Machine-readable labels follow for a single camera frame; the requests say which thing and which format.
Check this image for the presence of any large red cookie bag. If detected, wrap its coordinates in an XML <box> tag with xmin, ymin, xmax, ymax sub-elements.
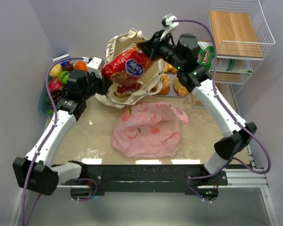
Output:
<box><xmin>101</xmin><ymin>43</ymin><xmax>154</xmax><ymax>87</ymax></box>

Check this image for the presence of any cream canvas tote bag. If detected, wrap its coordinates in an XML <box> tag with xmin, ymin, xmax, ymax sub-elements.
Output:
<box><xmin>95</xmin><ymin>28</ymin><xmax>166</xmax><ymax>109</ymax></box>

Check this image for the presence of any green white chips bag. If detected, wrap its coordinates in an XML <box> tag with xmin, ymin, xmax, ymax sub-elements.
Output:
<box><xmin>198</xmin><ymin>41</ymin><xmax>215</xmax><ymax>70</ymax></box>

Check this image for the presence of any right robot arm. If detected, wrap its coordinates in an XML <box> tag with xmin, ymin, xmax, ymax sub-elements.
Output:
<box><xmin>137</xmin><ymin>31</ymin><xmax>257</xmax><ymax>174</ymax></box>

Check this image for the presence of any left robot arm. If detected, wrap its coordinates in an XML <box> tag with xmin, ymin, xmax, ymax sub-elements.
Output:
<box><xmin>13</xmin><ymin>70</ymin><xmax>113</xmax><ymax>196</ymax></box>

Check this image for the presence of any lavender food tray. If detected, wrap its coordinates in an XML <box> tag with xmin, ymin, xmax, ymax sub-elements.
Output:
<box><xmin>166</xmin><ymin>73</ymin><xmax>181</xmax><ymax>97</ymax></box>

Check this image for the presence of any pink plastic grocery bag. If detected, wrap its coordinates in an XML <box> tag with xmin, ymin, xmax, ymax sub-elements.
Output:
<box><xmin>112</xmin><ymin>102</ymin><xmax>189</xmax><ymax>158</ymax></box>

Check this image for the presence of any orange bundt cake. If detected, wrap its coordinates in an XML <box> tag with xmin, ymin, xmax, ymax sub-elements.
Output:
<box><xmin>165</xmin><ymin>63</ymin><xmax>178</xmax><ymax>74</ymax></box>

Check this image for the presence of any orange fruit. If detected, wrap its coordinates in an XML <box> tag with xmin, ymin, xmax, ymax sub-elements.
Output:
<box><xmin>75</xmin><ymin>61</ymin><xmax>88</xmax><ymax>73</ymax></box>

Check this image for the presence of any dark plum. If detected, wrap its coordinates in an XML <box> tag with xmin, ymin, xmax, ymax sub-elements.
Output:
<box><xmin>62</xmin><ymin>63</ymin><xmax>74</xmax><ymax>72</ymax></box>

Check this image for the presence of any green fruit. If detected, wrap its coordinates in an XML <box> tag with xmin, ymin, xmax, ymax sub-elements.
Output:
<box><xmin>58</xmin><ymin>71</ymin><xmax>70</xmax><ymax>85</ymax></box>

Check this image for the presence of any sugared bundt cake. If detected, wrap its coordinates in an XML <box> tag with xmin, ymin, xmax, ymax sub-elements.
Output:
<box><xmin>151</xmin><ymin>73</ymin><xmax>171</xmax><ymax>96</ymax></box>

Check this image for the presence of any brown bread slice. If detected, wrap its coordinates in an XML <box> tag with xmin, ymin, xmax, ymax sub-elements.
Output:
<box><xmin>174</xmin><ymin>77</ymin><xmax>182</xmax><ymax>93</ymax></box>

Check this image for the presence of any pink dragon fruit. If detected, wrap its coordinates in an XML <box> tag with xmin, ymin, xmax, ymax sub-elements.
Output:
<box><xmin>49</xmin><ymin>77</ymin><xmax>65</xmax><ymax>93</ymax></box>

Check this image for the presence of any blue white carton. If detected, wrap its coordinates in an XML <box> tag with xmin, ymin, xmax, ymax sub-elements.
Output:
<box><xmin>52</xmin><ymin>53</ymin><xmax>71</xmax><ymax>66</ymax></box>

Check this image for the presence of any yellow lemon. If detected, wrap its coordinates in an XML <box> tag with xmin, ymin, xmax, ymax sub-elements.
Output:
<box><xmin>49</xmin><ymin>64</ymin><xmax>62</xmax><ymax>78</ymax></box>

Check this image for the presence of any small round bun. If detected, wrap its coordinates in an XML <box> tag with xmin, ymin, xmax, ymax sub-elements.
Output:
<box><xmin>177</xmin><ymin>86</ymin><xmax>189</xmax><ymax>97</ymax></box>

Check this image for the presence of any teal fruit bin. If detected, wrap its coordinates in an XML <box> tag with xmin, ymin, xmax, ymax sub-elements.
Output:
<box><xmin>38</xmin><ymin>77</ymin><xmax>54</xmax><ymax>117</ymax></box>

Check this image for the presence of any clear green-trim package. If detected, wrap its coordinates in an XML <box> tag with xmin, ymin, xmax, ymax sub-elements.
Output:
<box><xmin>216</xmin><ymin>58</ymin><xmax>253</xmax><ymax>73</ymax></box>

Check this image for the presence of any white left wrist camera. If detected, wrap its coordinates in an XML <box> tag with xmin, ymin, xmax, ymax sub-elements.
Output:
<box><xmin>83</xmin><ymin>57</ymin><xmax>104</xmax><ymax>79</ymax></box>

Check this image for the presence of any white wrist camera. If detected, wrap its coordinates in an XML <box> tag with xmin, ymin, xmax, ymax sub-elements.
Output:
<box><xmin>83</xmin><ymin>57</ymin><xmax>104</xmax><ymax>79</ymax></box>
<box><xmin>160</xmin><ymin>13</ymin><xmax>179</xmax><ymax>41</ymax></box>

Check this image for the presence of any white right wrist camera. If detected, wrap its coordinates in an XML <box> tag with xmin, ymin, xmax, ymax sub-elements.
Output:
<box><xmin>160</xmin><ymin>13</ymin><xmax>179</xmax><ymax>41</ymax></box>

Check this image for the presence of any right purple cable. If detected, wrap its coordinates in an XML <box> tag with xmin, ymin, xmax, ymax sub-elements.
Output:
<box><xmin>172</xmin><ymin>19</ymin><xmax>272</xmax><ymax>201</ymax></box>

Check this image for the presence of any purple cable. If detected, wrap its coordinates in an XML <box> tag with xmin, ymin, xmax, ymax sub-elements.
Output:
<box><xmin>21</xmin><ymin>57</ymin><xmax>98</xmax><ymax>226</ymax></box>
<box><xmin>172</xmin><ymin>19</ymin><xmax>272</xmax><ymax>201</ymax></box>

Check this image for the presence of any white wire shelf rack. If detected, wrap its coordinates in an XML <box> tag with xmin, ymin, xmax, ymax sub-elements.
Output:
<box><xmin>199</xmin><ymin>0</ymin><xmax>275</xmax><ymax>107</ymax></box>

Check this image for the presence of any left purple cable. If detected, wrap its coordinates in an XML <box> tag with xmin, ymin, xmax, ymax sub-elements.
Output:
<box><xmin>21</xmin><ymin>57</ymin><xmax>98</xmax><ymax>226</ymax></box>

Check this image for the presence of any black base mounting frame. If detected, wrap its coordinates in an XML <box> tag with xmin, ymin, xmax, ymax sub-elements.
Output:
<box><xmin>64</xmin><ymin>164</ymin><xmax>228</xmax><ymax>201</ymax></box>

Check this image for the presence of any aluminium table frame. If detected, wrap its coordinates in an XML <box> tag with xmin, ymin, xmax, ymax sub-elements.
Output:
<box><xmin>9</xmin><ymin>145</ymin><xmax>281</xmax><ymax>226</ymax></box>

